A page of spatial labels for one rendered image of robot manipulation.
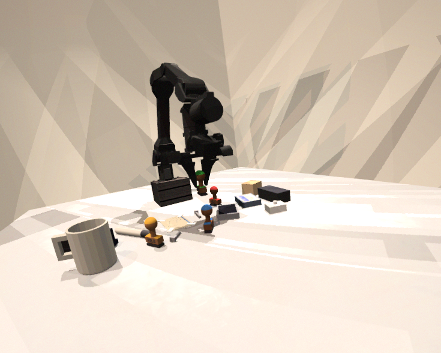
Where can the orange rubber stamp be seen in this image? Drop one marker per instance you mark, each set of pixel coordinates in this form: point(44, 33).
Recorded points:
point(153, 239)

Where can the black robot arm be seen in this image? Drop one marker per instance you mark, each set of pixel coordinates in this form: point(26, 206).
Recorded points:
point(201, 108)

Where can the beige mug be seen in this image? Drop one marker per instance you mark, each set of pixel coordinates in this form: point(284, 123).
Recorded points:
point(91, 245)

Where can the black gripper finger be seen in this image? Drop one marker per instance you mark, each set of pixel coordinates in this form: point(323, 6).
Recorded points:
point(206, 167)
point(189, 168)

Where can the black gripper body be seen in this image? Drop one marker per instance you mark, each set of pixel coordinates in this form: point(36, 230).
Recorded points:
point(186, 157)

